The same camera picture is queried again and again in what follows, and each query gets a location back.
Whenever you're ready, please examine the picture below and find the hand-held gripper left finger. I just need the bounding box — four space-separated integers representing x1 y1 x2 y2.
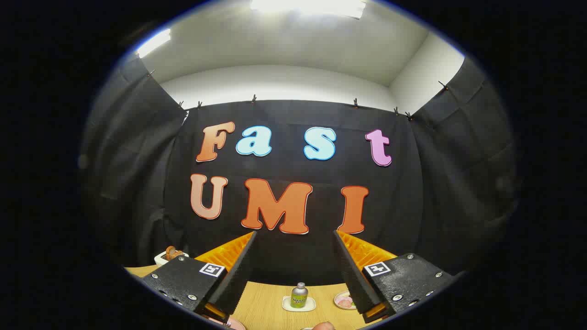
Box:
140 231 257 327

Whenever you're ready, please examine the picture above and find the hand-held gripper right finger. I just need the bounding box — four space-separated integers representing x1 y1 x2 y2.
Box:
332 230 459 324

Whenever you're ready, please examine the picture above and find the white oval food plate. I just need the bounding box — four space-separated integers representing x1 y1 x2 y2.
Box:
334 291 358 310

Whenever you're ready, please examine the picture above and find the white square coaster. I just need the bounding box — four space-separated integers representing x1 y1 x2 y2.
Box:
282 296 317 313

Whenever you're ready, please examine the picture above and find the green label soda bottle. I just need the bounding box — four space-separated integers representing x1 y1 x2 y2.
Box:
290 282 309 309

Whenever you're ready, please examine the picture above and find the cream white toaster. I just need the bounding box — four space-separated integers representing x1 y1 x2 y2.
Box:
155 250 189 267

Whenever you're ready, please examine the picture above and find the row of black cloth clips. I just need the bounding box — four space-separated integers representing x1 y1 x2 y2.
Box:
147 69 450 122

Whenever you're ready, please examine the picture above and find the narrow ceiling light strip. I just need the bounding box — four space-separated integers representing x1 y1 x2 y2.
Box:
136 28 172 58

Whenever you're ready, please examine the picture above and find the wide ceiling light panel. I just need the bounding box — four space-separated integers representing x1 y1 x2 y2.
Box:
250 0 367 19

